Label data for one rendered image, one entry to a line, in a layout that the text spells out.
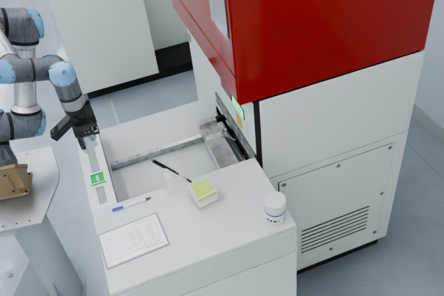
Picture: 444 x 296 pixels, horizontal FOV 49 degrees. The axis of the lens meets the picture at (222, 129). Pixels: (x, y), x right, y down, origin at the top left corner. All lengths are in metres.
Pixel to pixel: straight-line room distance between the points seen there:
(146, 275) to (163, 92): 2.46
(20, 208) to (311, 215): 1.23
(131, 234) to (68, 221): 1.48
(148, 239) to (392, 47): 1.08
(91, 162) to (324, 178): 0.96
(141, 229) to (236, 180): 0.38
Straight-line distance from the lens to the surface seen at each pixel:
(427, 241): 2.88
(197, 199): 1.63
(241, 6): 1.46
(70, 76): 1.58
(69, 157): 3.52
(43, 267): 2.50
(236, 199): 1.70
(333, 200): 2.26
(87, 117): 1.68
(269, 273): 1.78
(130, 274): 1.58
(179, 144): 2.10
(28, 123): 2.13
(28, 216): 2.08
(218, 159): 1.96
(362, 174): 2.23
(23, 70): 1.64
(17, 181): 2.11
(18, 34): 2.00
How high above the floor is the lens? 2.25
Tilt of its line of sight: 41 degrees down
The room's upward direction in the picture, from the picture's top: 7 degrees counter-clockwise
